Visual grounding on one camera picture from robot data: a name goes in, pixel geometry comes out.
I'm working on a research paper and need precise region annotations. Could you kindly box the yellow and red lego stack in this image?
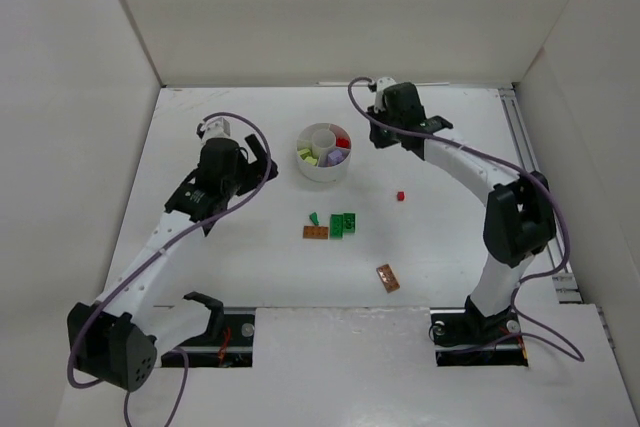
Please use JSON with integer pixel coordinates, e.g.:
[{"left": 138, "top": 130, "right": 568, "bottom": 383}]
[{"left": 297, "top": 148, "right": 312, "bottom": 159}]

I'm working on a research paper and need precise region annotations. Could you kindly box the red sloped lego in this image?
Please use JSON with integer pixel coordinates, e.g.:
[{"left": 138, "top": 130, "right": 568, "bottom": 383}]
[{"left": 336, "top": 137, "right": 351, "bottom": 149}]

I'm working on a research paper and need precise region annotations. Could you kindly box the purple lego brick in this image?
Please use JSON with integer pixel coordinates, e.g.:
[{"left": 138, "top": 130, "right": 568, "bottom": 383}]
[{"left": 326, "top": 149, "right": 349, "bottom": 167}]

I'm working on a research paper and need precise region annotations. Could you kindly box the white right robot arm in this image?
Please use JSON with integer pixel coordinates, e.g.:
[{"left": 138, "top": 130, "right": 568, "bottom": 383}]
[{"left": 365, "top": 77, "right": 556, "bottom": 345}]

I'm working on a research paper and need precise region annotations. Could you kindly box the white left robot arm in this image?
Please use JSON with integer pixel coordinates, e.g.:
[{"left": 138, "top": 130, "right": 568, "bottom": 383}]
[{"left": 67, "top": 132, "right": 277, "bottom": 392}]

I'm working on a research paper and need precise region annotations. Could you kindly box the white round divided container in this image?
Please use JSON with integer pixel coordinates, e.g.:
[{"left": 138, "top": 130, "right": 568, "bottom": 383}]
[{"left": 295, "top": 123, "right": 353, "bottom": 183}]

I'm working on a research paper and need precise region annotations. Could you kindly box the small green lego piece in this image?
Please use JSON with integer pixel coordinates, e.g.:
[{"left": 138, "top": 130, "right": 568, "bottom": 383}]
[{"left": 309, "top": 212, "right": 320, "bottom": 226}]

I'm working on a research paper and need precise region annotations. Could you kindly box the brown flat lego brick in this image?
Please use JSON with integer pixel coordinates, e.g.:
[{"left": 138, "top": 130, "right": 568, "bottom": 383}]
[{"left": 303, "top": 225, "right": 329, "bottom": 240}]

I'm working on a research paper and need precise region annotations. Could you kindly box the green lego brick left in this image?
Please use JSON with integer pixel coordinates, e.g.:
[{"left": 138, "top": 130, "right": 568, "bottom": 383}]
[{"left": 329, "top": 214, "right": 344, "bottom": 239}]

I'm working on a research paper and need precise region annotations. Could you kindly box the green lego brick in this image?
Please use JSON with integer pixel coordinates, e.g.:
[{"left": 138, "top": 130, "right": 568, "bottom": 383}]
[
  {"left": 329, "top": 214, "right": 344, "bottom": 239},
  {"left": 342, "top": 212, "right": 356, "bottom": 234}
]

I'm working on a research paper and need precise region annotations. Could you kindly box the green lego brick right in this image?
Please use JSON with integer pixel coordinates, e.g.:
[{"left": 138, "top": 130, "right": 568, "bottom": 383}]
[{"left": 342, "top": 212, "right": 356, "bottom": 234}]

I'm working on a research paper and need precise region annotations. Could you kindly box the brown lego brick lower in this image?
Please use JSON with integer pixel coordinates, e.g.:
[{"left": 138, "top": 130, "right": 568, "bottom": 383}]
[{"left": 376, "top": 264, "right": 400, "bottom": 293}]

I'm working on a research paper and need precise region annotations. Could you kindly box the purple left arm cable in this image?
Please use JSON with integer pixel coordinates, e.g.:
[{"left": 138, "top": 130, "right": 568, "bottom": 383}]
[{"left": 67, "top": 112, "right": 274, "bottom": 427}]

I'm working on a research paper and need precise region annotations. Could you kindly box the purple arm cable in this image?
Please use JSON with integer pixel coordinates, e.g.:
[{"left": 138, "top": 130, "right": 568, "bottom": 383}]
[
  {"left": 67, "top": 112, "right": 274, "bottom": 427},
  {"left": 347, "top": 77, "right": 586, "bottom": 363}
]

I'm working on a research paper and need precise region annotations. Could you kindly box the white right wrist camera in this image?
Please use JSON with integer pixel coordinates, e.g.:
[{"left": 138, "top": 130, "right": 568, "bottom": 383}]
[{"left": 368, "top": 77, "right": 397, "bottom": 113}]

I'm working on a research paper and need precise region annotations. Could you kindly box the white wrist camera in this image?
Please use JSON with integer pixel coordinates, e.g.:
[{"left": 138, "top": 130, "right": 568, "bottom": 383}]
[
  {"left": 196, "top": 117, "right": 231, "bottom": 143},
  {"left": 368, "top": 77, "right": 397, "bottom": 113}
]

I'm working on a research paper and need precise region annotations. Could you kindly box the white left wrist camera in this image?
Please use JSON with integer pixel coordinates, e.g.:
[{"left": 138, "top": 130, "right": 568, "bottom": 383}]
[{"left": 196, "top": 117, "right": 231, "bottom": 143}]

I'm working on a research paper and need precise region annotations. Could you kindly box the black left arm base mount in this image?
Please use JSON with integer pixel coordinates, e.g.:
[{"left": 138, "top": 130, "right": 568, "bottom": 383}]
[{"left": 157, "top": 292, "right": 256, "bottom": 368}]

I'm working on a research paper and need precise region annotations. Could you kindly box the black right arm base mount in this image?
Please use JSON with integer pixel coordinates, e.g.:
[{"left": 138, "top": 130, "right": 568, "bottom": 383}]
[{"left": 428, "top": 305, "right": 528, "bottom": 367}]

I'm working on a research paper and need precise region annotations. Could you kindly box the aluminium rail right side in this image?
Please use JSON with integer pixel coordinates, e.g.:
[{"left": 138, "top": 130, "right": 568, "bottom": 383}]
[{"left": 498, "top": 88, "right": 585, "bottom": 304}]

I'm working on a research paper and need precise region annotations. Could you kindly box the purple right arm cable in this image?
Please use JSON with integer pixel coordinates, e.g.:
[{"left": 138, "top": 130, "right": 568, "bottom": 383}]
[{"left": 347, "top": 77, "right": 586, "bottom": 363}]

